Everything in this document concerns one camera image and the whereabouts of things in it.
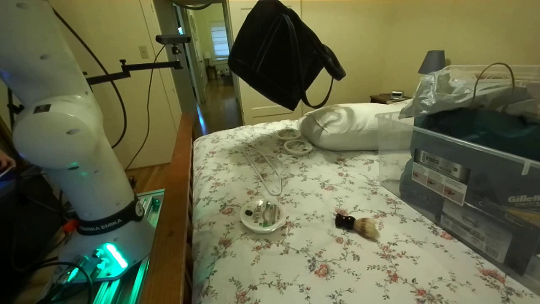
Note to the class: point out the grey metal stand pole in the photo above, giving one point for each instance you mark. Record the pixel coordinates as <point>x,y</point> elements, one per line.
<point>183,84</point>

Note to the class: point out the black stereo camera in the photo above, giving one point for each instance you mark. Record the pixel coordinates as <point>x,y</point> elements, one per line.
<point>172,38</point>

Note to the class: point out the round white container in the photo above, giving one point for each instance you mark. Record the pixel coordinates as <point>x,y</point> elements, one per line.
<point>297,147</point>
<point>287,133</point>
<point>262,219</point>

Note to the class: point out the black tote bag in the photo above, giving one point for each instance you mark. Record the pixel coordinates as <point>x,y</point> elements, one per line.
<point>275,50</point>

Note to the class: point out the clear bin with teal cloth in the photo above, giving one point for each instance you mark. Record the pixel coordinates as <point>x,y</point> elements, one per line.
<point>478,219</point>

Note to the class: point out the green lit robot table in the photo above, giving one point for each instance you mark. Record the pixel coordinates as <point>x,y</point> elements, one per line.
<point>129,280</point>

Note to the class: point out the white clothes hanger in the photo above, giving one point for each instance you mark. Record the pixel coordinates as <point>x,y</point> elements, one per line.
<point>274,189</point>

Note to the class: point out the black equipment box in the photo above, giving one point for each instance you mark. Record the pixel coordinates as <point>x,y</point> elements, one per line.
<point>22,224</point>

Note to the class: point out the shaving brush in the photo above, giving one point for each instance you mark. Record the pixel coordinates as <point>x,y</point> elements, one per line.
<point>360,223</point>

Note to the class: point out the white light switch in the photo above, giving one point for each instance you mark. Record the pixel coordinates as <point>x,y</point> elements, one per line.
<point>144,52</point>

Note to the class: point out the grey Gillette package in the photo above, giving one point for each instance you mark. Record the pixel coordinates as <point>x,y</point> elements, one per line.
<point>520,199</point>

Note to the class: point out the floral bedspread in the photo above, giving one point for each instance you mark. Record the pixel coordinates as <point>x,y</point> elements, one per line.
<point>338,263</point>

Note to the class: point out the wooden footboard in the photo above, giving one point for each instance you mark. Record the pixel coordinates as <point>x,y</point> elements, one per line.
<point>169,236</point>

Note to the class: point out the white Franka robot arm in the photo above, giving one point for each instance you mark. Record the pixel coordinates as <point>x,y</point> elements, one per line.
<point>68,128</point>

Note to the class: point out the cream pillow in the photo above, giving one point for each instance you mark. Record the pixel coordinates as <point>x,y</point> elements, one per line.
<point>348,126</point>

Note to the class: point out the dark wooden nightstand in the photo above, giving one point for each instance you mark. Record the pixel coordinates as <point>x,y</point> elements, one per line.
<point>388,96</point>

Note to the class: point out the grey table lamp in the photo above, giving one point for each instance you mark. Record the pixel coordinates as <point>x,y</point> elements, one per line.
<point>432,60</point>

